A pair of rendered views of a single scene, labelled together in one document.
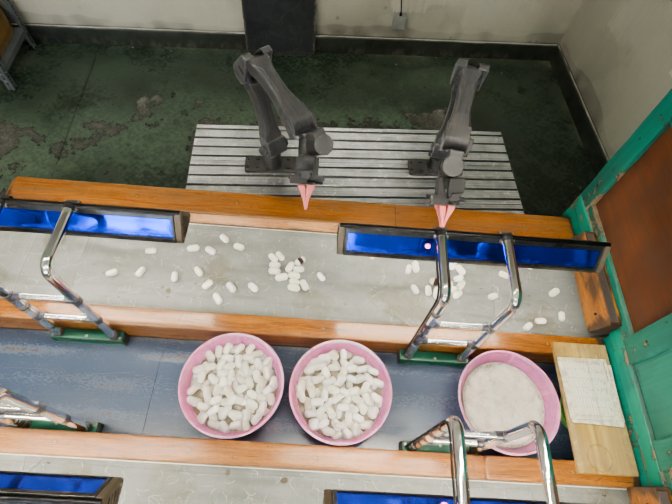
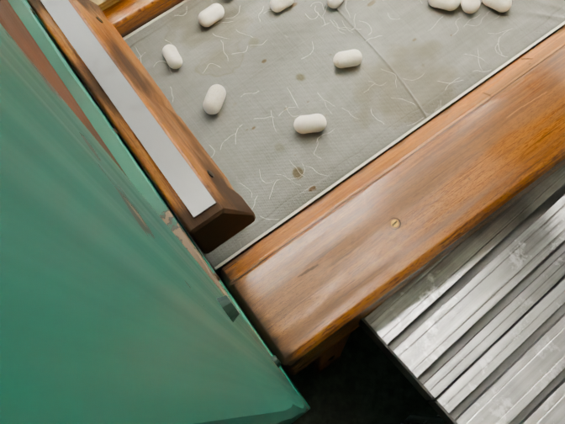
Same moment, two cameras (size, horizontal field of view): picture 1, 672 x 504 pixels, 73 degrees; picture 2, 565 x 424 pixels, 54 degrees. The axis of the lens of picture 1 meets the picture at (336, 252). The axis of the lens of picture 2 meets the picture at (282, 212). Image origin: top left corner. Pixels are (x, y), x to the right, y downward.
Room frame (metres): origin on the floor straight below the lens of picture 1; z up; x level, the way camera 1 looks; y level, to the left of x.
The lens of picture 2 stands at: (0.97, -0.75, 1.28)
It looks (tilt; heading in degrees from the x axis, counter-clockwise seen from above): 70 degrees down; 157
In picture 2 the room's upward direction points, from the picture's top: 10 degrees counter-clockwise
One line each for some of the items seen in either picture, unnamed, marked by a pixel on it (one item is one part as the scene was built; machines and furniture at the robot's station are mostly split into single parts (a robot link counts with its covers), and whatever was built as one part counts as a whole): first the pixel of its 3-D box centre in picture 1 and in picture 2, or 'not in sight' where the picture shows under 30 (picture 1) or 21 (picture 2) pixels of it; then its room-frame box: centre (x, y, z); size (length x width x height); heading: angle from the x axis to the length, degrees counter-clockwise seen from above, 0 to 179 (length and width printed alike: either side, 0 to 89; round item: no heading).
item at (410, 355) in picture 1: (450, 304); not in sight; (0.50, -0.31, 0.90); 0.20 x 0.19 x 0.45; 93
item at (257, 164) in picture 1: (272, 158); not in sight; (1.07, 0.27, 0.71); 0.20 x 0.07 x 0.08; 98
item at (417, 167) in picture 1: (437, 161); not in sight; (1.15, -0.33, 0.71); 0.20 x 0.07 x 0.08; 98
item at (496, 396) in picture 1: (500, 404); not in sight; (0.31, -0.49, 0.71); 0.22 x 0.22 x 0.06
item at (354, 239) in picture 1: (471, 242); not in sight; (0.58, -0.31, 1.08); 0.62 x 0.08 x 0.07; 93
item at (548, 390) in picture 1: (502, 403); not in sight; (0.31, -0.49, 0.72); 0.27 x 0.27 x 0.10
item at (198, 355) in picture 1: (234, 386); not in sight; (0.27, 0.22, 0.72); 0.27 x 0.27 x 0.10
